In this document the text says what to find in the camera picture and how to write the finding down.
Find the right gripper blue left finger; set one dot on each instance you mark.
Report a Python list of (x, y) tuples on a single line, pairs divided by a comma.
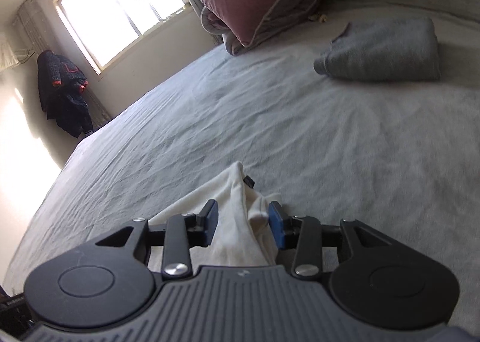
[(184, 232)]

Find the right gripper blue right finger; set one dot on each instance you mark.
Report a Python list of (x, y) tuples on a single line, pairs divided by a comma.
[(300, 237)]

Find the white Winnie Pooh sweatshirt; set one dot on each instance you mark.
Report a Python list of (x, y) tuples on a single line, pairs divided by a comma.
[(243, 236)]

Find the dark blue hanging jacket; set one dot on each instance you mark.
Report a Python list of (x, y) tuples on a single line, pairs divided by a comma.
[(61, 85)]

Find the folded grey sweater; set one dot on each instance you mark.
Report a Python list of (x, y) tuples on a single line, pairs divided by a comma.
[(397, 49)]

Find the folded grey pink quilt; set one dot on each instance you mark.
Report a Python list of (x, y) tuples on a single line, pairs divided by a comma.
[(282, 16)]

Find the window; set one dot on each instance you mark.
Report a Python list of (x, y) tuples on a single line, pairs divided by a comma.
[(104, 29)]

